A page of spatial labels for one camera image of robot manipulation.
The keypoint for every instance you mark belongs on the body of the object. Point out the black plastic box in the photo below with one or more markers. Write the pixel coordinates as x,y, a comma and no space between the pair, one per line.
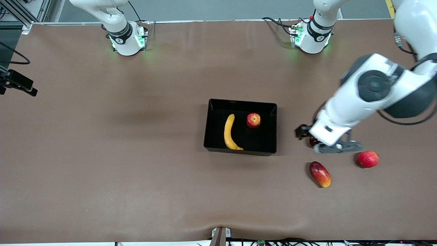
263,140

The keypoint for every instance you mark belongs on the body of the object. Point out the yellow banana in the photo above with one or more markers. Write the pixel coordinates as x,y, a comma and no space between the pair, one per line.
228,133

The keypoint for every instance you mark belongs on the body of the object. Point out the large red apple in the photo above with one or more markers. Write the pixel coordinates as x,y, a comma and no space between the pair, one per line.
368,159

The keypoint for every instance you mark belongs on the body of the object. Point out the aluminium frame profile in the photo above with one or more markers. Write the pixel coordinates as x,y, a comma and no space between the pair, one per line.
20,13

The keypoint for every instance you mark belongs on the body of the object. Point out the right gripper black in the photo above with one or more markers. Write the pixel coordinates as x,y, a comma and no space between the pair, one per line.
19,78

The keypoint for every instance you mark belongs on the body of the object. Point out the leatherette table mat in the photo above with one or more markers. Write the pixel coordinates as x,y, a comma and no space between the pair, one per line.
136,188

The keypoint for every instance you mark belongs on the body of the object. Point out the dark purple mangosteen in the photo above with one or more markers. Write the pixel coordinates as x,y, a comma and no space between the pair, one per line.
312,141

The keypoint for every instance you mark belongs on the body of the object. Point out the red yellow mango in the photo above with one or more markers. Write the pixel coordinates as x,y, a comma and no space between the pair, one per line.
320,174

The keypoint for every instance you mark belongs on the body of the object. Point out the yellow post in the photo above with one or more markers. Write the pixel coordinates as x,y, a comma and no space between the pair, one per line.
390,7

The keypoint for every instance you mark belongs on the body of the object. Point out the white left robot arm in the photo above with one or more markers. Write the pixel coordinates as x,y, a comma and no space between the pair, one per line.
375,85

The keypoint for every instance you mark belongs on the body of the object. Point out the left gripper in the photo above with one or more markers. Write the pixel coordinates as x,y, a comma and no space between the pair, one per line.
302,131

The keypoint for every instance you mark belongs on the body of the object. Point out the small red yellow apple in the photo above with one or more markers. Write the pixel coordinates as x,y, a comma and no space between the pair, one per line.
253,120

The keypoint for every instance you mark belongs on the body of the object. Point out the metal table clamp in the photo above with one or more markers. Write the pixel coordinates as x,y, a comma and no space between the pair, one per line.
220,237

